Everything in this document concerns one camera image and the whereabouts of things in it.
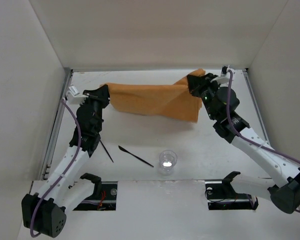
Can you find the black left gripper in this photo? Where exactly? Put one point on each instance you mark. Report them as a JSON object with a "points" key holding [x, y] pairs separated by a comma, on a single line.
{"points": [[97, 96]]}

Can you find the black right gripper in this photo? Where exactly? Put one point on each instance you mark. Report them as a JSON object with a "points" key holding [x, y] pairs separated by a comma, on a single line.
{"points": [[200, 83]]}

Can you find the orange cloth placemat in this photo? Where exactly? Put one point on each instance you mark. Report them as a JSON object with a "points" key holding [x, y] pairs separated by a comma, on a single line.
{"points": [[172, 100]]}

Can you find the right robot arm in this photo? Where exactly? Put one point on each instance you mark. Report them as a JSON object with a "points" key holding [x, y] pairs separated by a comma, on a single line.
{"points": [[283, 186]]}

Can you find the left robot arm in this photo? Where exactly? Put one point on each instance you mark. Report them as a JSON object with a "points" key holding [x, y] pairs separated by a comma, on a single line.
{"points": [[45, 212]]}

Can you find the black knife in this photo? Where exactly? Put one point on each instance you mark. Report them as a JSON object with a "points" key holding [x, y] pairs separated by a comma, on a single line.
{"points": [[135, 156]]}

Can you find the clear plastic cup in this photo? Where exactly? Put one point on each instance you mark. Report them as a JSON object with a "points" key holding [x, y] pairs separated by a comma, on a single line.
{"points": [[167, 161]]}

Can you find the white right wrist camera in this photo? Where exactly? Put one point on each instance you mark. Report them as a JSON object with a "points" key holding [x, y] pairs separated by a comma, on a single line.
{"points": [[227, 73]]}

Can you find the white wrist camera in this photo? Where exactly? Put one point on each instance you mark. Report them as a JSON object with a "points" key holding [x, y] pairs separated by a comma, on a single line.
{"points": [[74, 97], [227, 73]]}

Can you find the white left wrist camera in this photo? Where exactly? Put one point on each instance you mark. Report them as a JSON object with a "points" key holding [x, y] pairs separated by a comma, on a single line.
{"points": [[74, 97]]}

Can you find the left aluminium table rail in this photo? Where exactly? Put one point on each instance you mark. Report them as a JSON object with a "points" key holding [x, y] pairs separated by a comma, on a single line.
{"points": [[48, 156]]}

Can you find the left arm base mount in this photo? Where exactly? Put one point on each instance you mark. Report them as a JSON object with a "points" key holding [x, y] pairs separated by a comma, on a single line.
{"points": [[103, 198]]}

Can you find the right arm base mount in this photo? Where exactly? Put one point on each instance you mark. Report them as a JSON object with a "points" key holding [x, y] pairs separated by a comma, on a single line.
{"points": [[221, 196]]}

